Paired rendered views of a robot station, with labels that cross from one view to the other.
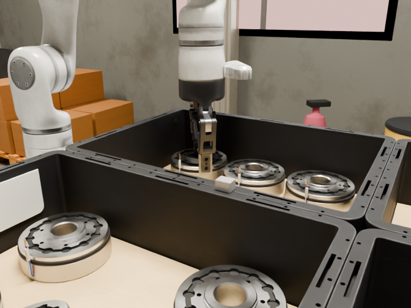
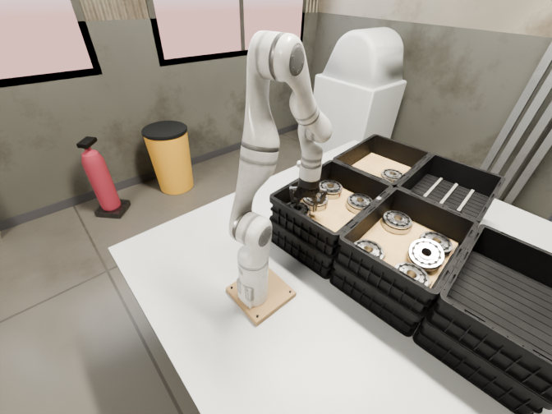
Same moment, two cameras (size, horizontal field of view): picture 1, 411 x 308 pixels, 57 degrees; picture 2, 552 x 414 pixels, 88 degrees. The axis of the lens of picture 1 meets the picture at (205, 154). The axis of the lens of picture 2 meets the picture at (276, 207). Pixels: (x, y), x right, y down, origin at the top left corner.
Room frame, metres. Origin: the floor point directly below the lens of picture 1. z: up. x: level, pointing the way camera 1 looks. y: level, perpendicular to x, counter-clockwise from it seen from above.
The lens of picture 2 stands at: (0.57, 0.86, 1.53)
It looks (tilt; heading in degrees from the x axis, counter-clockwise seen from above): 38 degrees down; 281
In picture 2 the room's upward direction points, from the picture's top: 2 degrees clockwise
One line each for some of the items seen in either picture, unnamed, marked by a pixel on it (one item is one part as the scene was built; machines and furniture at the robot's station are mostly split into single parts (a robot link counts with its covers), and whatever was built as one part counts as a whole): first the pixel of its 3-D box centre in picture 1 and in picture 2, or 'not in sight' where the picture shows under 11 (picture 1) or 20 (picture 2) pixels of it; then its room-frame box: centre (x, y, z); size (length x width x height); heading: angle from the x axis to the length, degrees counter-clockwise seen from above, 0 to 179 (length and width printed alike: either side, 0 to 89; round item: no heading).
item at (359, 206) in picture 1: (235, 150); (333, 193); (0.53, -0.04, 0.92); 0.40 x 0.30 x 0.02; 59
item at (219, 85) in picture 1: (202, 102); (308, 185); (0.62, 0.01, 0.97); 0.08 x 0.08 x 0.09
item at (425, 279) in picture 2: not in sight; (411, 275); (0.27, 0.24, 0.86); 0.10 x 0.10 x 0.01
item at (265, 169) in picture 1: (254, 168); not in sight; (0.59, -0.08, 0.86); 0.05 x 0.05 x 0.01
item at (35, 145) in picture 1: (52, 168); (254, 278); (0.73, 0.32, 0.81); 0.09 x 0.09 x 0.17; 58
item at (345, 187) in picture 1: (320, 184); (330, 186); (0.54, -0.18, 0.86); 0.10 x 0.10 x 0.01
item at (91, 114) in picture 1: (64, 115); not in sight; (3.11, 1.18, 0.32); 1.08 x 0.77 x 0.64; 144
